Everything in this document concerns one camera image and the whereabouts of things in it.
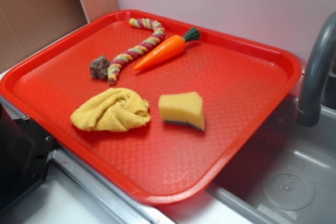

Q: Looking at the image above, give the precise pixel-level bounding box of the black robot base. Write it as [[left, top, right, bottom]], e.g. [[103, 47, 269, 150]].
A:
[[1, 106, 55, 213]]

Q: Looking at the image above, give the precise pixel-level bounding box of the yellow sponge with dark base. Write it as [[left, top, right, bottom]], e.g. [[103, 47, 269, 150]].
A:
[[159, 91, 205, 131]]

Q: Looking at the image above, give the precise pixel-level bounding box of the small brown-green sponge block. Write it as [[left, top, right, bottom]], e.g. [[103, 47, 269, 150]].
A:
[[89, 55, 110, 80]]

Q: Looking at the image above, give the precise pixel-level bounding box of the red plastic tray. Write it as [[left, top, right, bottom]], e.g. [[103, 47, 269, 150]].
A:
[[1, 10, 301, 205]]

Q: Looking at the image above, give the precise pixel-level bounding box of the orange toy carrot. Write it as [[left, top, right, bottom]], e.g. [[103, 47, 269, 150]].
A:
[[134, 27, 201, 71]]

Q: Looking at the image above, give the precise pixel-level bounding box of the yellow crumpled cloth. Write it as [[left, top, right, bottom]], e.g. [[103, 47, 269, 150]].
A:
[[70, 88, 151, 132]]

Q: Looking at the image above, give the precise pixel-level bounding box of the grey sink faucet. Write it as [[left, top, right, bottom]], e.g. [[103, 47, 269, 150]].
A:
[[296, 12, 335, 127]]

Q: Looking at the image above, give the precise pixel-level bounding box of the grey toy sink basin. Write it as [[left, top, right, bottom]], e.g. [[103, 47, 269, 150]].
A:
[[162, 98, 335, 223]]

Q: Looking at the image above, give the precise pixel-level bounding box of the brown cardboard board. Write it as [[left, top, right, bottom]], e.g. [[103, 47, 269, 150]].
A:
[[1, 0, 119, 72]]

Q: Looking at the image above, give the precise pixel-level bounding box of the multicolour twisted rope toy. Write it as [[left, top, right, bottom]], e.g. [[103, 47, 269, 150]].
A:
[[107, 18, 165, 85]]

